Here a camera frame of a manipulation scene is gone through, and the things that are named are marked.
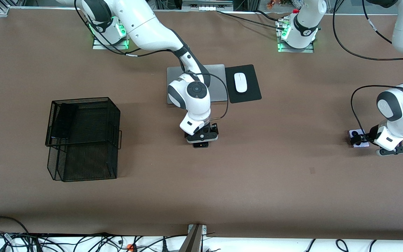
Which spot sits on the lavender phone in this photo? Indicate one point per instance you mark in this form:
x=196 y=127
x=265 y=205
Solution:
x=364 y=145

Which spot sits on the square black phone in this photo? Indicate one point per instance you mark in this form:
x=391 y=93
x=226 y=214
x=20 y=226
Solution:
x=200 y=145

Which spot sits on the tall black smartphone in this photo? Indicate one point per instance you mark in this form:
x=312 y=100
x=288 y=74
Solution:
x=65 y=122

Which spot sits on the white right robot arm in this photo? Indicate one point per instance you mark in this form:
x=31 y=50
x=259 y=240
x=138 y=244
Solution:
x=145 y=24

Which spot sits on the silver closed laptop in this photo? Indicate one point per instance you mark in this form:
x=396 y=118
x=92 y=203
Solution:
x=217 y=75

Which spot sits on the white computer mouse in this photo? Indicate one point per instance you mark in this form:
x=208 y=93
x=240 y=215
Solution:
x=240 y=82

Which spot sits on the black mouse pad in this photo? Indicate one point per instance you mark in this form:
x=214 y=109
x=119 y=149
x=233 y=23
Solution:
x=252 y=84

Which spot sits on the grey power strip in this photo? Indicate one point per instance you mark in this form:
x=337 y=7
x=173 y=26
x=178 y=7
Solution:
x=208 y=7

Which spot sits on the grey aluminium camera post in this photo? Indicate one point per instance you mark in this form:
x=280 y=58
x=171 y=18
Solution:
x=187 y=241

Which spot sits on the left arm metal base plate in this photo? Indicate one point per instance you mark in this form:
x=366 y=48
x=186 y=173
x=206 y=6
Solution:
x=285 y=50

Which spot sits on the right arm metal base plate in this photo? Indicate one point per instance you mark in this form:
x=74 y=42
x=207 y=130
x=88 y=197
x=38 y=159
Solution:
x=100 y=46

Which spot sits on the aluminium frame profile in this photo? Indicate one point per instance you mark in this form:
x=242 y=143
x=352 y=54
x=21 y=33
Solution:
x=14 y=2

